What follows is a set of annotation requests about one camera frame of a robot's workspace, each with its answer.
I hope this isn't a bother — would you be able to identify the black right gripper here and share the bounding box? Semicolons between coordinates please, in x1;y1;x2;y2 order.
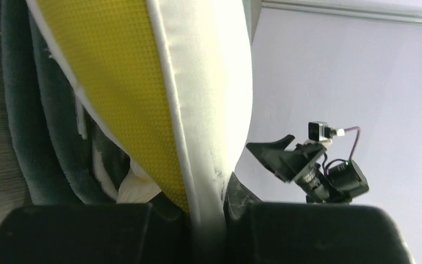
246;134;326;191

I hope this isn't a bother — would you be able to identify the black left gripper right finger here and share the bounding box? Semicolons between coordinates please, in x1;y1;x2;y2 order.
224;175;414;263

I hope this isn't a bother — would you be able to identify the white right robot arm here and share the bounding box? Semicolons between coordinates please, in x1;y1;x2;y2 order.
246;135;369;204

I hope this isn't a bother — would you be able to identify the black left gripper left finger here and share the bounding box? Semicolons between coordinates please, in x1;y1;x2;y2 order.
0;203;192;263

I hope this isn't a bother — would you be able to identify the grey plush pillowcase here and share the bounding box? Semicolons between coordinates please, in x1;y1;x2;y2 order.
0;0;182;219

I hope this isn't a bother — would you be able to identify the white and yellow pillow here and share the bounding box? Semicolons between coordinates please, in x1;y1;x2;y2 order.
27;1;253;233

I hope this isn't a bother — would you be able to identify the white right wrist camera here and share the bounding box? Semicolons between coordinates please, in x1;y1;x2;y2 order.
308;122;345;147

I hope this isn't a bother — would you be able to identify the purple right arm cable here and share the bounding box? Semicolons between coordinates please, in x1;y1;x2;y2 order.
343;126;362;161

